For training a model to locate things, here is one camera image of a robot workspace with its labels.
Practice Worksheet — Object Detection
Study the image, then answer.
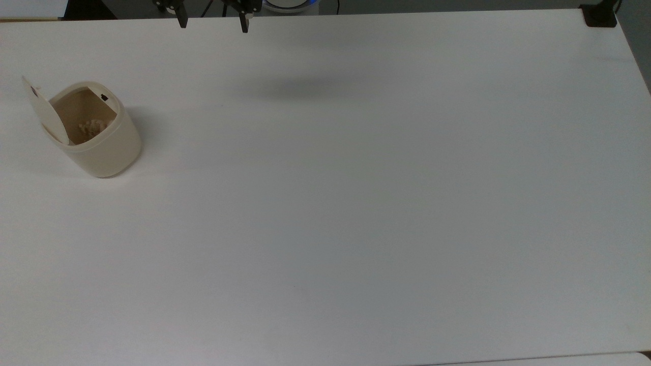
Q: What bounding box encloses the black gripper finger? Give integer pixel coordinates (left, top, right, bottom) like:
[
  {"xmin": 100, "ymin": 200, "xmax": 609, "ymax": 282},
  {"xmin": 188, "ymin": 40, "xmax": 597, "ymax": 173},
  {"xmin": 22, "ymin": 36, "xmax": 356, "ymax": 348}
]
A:
[
  {"xmin": 154, "ymin": 0, "xmax": 189, "ymax": 29},
  {"xmin": 222, "ymin": 0, "xmax": 263, "ymax": 34}
]

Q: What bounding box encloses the dark box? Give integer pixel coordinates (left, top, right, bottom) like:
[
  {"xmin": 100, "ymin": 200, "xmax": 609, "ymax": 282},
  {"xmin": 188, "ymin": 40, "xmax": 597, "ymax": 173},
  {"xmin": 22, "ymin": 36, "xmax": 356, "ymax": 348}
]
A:
[{"xmin": 61, "ymin": 0, "xmax": 119, "ymax": 21}]

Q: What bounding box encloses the cream trash bin lid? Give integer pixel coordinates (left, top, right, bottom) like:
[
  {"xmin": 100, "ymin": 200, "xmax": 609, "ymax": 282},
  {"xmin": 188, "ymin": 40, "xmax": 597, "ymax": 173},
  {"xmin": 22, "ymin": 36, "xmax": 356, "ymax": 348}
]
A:
[{"xmin": 21, "ymin": 75, "xmax": 70, "ymax": 145}]

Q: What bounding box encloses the white robot base blue ring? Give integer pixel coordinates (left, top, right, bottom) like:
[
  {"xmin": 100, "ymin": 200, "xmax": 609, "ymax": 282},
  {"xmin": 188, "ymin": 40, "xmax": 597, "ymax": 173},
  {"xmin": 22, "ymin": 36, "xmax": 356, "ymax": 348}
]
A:
[{"xmin": 262, "ymin": 0, "xmax": 321, "ymax": 15}]

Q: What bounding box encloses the crumpled paper scrap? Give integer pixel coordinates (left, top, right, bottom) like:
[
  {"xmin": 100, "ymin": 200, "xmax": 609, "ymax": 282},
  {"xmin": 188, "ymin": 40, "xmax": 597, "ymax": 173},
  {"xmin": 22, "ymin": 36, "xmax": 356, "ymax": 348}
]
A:
[{"xmin": 77, "ymin": 119, "xmax": 108, "ymax": 139}]

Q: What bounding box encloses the black table clamp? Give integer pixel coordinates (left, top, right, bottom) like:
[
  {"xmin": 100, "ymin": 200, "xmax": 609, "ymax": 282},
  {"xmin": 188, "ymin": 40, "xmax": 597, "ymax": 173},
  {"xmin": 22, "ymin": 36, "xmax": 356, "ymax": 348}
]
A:
[{"xmin": 579, "ymin": 0, "xmax": 623, "ymax": 28}]

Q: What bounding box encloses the cream plastic trash bin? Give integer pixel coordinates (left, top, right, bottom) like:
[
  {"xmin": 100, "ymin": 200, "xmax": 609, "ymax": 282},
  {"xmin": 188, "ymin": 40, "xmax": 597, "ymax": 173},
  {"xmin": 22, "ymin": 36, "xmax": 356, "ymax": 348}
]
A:
[{"xmin": 43, "ymin": 81, "xmax": 142, "ymax": 178}]

